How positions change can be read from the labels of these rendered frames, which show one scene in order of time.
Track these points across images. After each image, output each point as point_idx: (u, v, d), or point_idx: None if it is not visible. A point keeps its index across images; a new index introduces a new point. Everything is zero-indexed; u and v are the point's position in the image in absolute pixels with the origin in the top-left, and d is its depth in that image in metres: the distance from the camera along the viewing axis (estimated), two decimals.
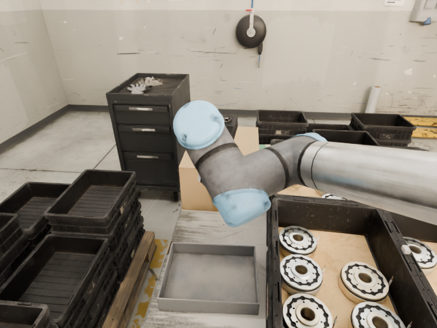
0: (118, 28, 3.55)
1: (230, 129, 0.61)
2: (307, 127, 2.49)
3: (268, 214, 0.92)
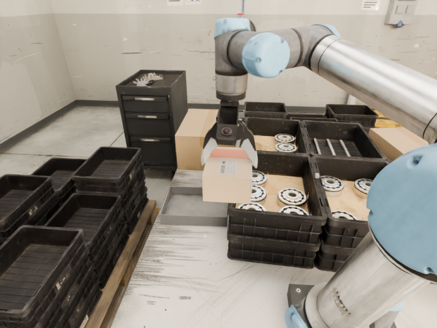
0: (123, 30, 3.92)
1: (221, 120, 0.63)
2: (289, 117, 2.87)
3: None
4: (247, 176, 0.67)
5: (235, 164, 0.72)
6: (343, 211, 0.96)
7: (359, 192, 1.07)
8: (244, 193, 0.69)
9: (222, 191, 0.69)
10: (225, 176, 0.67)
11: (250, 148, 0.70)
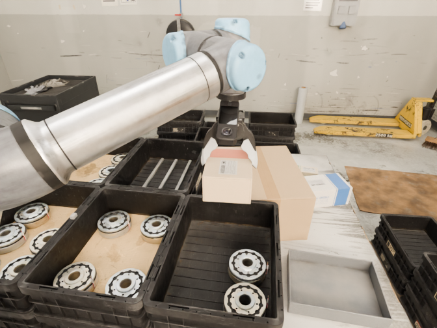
0: (59, 32, 3.73)
1: (221, 120, 0.63)
2: (212, 125, 2.68)
3: None
4: (247, 176, 0.67)
5: (235, 164, 0.72)
6: (88, 263, 0.77)
7: (141, 233, 0.88)
8: (244, 193, 0.69)
9: (222, 191, 0.69)
10: (225, 176, 0.67)
11: (250, 148, 0.70)
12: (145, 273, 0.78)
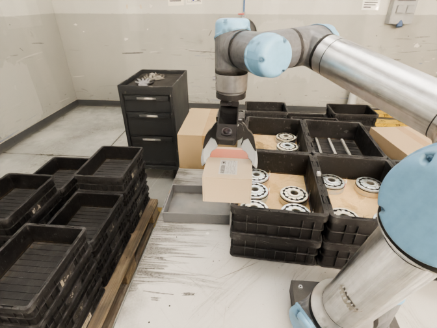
0: (124, 30, 3.93)
1: (221, 120, 0.63)
2: (289, 116, 2.88)
3: None
4: (247, 176, 0.67)
5: (235, 164, 0.72)
6: (344, 208, 0.97)
7: (361, 190, 1.08)
8: (244, 193, 0.69)
9: (222, 191, 0.69)
10: (225, 176, 0.67)
11: (250, 148, 0.70)
12: None
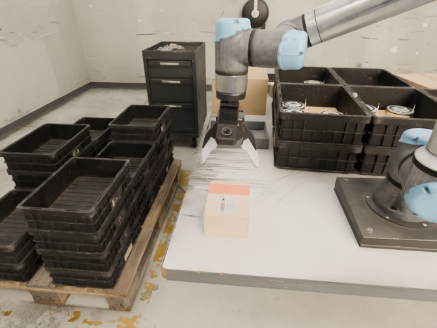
0: (138, 12, 4.01)
1: (221, 120, 0.63)
2: None
3: (274, 102, 1.39)
4: (245, 214, 0.73)
5: (234, 201, 0.78)
6: None
7: (392, 114, 1.16)
8: (242, 230, 0.75)
9: (222, 227, 0.75)
10: (225, 215, 0.73)
11: (251, 147, 0.70)
12: None
